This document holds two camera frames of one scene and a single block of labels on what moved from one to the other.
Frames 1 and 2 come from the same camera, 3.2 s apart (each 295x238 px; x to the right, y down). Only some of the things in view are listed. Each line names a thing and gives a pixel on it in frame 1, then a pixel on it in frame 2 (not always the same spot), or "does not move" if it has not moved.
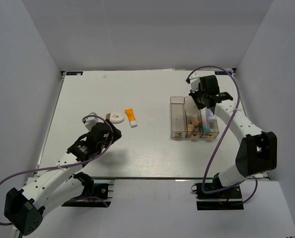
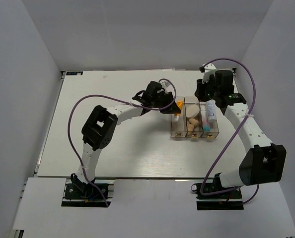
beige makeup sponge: [190, 127] does not move
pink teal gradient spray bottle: [205, 120] does not move
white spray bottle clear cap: [210, 115] does not move
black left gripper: [117, 133] -> [173, 108]
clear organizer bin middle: [193, 118] does not move
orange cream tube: [131, 117] -> [180, 104]
